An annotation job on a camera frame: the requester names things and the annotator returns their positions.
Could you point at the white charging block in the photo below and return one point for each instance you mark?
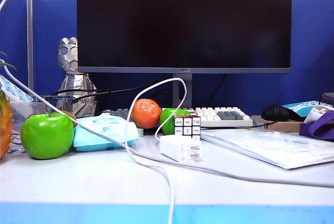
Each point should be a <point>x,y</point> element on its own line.
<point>177,148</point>

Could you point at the brown kiwi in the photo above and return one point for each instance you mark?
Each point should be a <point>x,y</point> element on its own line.
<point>70,116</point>

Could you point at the grey partition post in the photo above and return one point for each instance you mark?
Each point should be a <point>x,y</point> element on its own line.
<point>30,38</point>

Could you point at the black computer mouse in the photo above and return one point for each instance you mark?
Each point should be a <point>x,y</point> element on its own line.
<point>275,113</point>

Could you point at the clear document folder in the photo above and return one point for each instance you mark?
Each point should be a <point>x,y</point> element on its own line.
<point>274,147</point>

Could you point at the blue white patterned box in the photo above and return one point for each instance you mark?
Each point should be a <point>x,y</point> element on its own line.
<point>13,91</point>

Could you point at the clear acrylic box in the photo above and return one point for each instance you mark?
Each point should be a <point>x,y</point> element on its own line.
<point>26,108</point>

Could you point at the small green apple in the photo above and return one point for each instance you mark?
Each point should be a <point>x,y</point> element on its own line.
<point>167,123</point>

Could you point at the green leaf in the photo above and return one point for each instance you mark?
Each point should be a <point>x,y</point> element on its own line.
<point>5,64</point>

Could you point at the yellow orange pineapple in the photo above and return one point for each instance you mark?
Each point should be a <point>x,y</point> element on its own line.
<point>4,126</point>

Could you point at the brown cardboard box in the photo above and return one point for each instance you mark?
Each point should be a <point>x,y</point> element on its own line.
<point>284,126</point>

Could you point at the large green apple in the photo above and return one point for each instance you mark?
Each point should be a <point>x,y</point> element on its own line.
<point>47,136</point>

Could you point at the orange fruit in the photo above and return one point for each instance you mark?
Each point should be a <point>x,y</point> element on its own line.
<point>146,114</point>

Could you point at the silver figurine bust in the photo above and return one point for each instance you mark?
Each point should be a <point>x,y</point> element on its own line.
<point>74,83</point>

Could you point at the Rubik's cube white stickers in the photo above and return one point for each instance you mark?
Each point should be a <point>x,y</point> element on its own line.
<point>186,124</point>

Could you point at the light blue wipes pack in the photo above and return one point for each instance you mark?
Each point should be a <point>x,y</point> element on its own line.
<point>88,136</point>

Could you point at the black computer monitor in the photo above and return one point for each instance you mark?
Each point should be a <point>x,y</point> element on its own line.
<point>182,25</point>

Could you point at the grey felt sleeve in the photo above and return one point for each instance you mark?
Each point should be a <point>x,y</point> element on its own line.
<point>327,98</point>

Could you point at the beige and grey keyboard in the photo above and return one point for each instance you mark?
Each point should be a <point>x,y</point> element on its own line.
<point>224,117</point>

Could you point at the grey monitor stand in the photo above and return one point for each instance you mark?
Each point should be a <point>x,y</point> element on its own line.
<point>189,88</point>

